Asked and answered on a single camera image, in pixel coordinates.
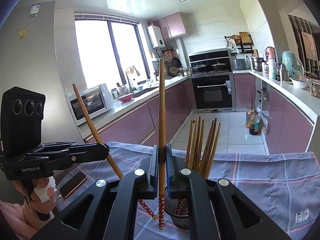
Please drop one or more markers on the left hand holding gripper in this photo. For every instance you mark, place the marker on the left hand holding gripper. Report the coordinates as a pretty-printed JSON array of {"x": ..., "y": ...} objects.
[{"x": 42, "y": 201}]

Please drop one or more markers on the grey refrigerator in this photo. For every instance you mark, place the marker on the grey refrigerator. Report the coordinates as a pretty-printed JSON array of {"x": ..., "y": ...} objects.
[{"x": 28, "y": 60}]

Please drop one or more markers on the white water heater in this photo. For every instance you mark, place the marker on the white water heater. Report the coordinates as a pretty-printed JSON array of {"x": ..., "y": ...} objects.
[{"x": 155, "y": 36}]

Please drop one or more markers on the steel pot on counter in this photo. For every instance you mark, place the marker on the steel pot on counter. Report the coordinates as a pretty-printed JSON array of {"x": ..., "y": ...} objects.
[{"x": 257, "y": 63}]

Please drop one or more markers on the pink wall cabinet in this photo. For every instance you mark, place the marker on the pink wall cabinet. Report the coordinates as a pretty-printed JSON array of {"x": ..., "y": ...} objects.
[{"x": 171, "y": 26}]

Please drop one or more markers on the built-in black oven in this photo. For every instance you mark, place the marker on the built-in black oven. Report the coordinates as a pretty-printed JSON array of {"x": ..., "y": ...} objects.
[{"x": 213, "y": 92}]

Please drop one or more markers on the white microwave oven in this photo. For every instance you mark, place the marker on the white microwave oven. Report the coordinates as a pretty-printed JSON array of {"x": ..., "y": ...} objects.
[{"x": 97, "y": 100}]

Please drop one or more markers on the wooden chopstick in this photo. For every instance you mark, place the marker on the wooden chopstick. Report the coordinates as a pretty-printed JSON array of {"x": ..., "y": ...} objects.
[
  {"x": 197, "y": 142},
  {"x": 208, "y": 148},
  {"x": 98, "y": 139},
  {"x": 190, "y": 136},
  {"x": 200, "y": 145},
  {"x": 213, "y": 152},
  {"x": 161, "y": 145},
  {"x": 194, "y": 142}
]

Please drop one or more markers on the wooden chopstick in holder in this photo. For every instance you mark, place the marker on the wooden chopstick in holder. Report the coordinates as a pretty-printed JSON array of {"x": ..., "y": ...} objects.
[
  {"x": 194, "y": 142},
  {"x": 213, "y": 152},
  {"x": 190, "y": 136},
  {"x": 197, "y": 142},
  {"x": 208, "y": 148},
  {"x": 200, "y": 145}
]

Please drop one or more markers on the black mesh utensil holder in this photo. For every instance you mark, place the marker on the black mesh utensil holder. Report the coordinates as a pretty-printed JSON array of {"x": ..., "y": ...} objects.
[{"x": 176, "y": 203}]

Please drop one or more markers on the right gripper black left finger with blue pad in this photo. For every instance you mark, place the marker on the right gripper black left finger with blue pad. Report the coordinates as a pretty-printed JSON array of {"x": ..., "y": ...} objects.
[{"x": 106, "y": 210}]

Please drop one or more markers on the smartphone with orange case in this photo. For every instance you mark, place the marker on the smartphone with orange case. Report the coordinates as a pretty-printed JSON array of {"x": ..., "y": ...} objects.
[{"x": 71, "y": 185}]

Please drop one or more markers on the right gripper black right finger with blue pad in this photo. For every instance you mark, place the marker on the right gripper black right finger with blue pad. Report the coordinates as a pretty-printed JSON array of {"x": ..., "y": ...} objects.
[{"x": 217, "y": 209}]

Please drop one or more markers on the black camera box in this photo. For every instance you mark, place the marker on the black camera box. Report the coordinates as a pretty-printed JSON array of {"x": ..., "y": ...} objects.
[{"x": 22, "y": 113}]

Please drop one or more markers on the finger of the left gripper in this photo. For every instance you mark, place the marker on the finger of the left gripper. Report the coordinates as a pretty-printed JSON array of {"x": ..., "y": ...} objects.
[
  {"x": 80, "y": 154},
  {"x": 71, "y": 146}
]

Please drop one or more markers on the red bowl on counter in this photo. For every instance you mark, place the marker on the red bowl on counter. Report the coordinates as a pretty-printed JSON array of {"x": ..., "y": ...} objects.
[{"x": 126, "y": 97}]

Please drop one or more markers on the oil bottle on floor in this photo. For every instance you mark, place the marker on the oil bottle on floor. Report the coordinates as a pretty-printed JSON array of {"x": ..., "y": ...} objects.
[{"x": 252, "y": 121}]

